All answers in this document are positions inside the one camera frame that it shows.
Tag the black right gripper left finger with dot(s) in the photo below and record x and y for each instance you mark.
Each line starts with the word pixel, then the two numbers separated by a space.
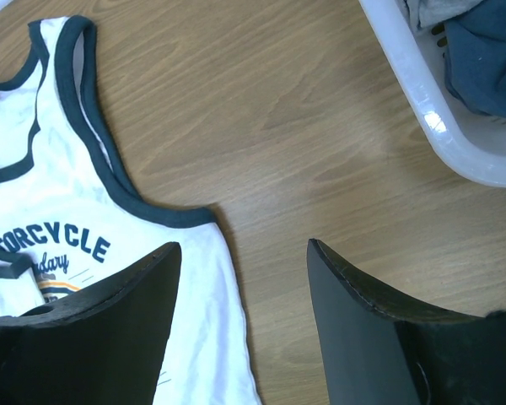
pixel 104 344

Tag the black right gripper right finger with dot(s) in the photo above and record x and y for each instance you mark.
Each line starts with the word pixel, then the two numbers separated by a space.
pixel 382 346

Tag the white printed tank top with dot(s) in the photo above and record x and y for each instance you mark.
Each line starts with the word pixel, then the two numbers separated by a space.
pixel 67 203

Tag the blue tank top in basket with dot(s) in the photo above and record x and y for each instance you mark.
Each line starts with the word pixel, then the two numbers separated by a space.
pixel 475 58

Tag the grey tank top in basket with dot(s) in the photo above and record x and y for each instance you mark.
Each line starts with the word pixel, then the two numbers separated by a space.
pixel 424 13

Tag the white perforated plastic basket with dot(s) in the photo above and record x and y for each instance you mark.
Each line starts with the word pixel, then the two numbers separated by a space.
pixel 472 146

